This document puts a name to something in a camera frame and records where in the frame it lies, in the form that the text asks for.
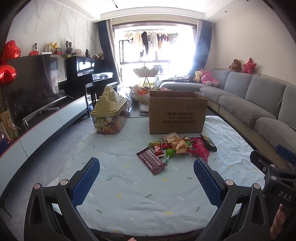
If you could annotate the light blue tablecloth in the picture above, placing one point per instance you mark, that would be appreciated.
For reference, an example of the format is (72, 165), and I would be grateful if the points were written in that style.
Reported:
(138, 197)

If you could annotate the grey television cabinet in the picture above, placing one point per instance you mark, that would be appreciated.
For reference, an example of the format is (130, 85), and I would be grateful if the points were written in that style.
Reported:
(46, 129)

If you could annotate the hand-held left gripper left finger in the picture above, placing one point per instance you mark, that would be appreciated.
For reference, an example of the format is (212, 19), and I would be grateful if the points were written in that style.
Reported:
(86, 180)

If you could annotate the black metronome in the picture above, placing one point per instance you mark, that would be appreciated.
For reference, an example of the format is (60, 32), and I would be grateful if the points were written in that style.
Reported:
(87, 53)

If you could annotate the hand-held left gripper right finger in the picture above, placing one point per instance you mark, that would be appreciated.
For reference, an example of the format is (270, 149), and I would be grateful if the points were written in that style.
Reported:
(207, 183)

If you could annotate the black curved television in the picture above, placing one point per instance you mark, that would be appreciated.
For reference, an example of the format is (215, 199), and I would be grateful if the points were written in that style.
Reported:
(34, 92)

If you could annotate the yellow ornament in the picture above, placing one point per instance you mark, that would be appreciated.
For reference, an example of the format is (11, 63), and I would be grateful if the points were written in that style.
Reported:
(54, 46)

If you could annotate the dark green snack packet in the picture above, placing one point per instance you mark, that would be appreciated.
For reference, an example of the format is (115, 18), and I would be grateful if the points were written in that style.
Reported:
(209, 142)

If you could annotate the white router stand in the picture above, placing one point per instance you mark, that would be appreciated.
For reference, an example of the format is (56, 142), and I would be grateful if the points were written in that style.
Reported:
(47, 49)

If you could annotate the pink snack packet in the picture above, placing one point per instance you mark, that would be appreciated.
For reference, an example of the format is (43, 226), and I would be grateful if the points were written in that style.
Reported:
(200, 150)

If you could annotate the small red candy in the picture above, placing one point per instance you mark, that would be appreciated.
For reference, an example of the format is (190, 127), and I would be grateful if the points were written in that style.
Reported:
(166, 145)

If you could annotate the red heart foil balloon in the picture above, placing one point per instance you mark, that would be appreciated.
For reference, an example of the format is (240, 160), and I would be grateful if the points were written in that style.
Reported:
(10, 51)
(7, 74)

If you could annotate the white camera toy red base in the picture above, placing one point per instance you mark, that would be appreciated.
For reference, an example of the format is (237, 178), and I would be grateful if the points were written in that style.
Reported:
(35, 48)

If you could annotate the small red figure packet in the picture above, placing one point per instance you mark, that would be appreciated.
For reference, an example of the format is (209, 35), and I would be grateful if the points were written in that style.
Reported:
(158, 151)

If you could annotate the pink star pillow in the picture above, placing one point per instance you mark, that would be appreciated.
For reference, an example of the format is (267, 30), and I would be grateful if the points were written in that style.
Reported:
(249, 66)

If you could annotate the pink plush toy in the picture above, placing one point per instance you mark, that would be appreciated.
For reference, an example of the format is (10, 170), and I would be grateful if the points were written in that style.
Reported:
(209, 78)

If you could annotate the brown cardboard box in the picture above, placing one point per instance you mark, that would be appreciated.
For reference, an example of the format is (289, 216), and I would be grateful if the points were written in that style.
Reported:
(175, 115)

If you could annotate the white tiered bowl stand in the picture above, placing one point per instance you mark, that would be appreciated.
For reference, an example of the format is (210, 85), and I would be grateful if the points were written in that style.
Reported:
(145, 71)

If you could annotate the pile of snack packets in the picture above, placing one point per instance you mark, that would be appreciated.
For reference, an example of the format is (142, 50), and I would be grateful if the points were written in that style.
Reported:
(140, 92)

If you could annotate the beige printed paper bag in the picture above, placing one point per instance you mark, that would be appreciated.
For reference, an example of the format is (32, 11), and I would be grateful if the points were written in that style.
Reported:
(6, 124)

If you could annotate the clear plastic zip bag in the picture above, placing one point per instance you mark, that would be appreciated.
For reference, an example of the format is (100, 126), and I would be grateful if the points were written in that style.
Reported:
(126, 98)

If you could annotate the brown striped snack packet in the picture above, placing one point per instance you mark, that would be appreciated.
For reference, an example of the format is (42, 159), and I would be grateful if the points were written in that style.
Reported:
(151, 161)

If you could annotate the gold foil snack packet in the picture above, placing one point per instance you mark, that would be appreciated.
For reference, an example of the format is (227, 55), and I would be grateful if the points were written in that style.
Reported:
(181, 146)

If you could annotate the person's right hand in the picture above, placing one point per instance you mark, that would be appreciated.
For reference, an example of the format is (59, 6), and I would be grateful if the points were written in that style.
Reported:
(278, 224)

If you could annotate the green lollipop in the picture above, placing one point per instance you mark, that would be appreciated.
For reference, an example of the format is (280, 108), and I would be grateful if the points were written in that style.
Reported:
(170, 152)

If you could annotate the row of hanging laundry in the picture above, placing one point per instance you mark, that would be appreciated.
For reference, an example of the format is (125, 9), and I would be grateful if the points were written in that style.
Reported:
(150, 39)

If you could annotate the small plush doll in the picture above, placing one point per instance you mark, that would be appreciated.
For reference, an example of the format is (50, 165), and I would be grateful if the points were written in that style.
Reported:
(78, 52)

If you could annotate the red-pink snack packet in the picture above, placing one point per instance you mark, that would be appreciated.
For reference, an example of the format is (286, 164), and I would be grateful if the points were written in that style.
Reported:
(197, 140)

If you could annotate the yellow plush toy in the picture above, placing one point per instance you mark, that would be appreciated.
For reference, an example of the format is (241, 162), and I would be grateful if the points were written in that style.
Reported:
(197, 76)

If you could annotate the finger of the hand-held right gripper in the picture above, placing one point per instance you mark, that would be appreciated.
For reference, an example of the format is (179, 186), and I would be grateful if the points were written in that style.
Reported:
(261, 160)
(286, 153)

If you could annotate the black piano bench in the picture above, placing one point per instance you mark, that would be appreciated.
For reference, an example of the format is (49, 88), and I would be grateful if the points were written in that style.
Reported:
(100, 86)

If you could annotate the black upright piano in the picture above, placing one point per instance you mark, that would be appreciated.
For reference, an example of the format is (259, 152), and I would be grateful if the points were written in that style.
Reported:
(78, 69)

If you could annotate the yellow-green snack packet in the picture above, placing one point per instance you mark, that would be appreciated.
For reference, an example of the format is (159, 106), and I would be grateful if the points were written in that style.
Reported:
(152, 144)

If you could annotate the beige snack packet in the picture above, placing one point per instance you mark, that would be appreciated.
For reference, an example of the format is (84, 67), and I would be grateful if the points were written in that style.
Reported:
(170, 136)

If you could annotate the brown plush toy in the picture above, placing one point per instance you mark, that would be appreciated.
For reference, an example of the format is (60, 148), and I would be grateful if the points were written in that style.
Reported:
(235, 65)

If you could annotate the grey rabbit figurine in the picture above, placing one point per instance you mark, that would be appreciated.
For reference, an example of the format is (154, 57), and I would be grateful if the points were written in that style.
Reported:
(67, 48)

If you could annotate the grey sectional sofa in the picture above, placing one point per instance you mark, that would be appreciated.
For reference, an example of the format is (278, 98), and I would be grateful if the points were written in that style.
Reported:
(254, 97)

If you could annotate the dark blue curtain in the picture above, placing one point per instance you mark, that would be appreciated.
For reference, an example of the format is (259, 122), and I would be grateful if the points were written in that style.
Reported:
(203, 46)
(107, 51)

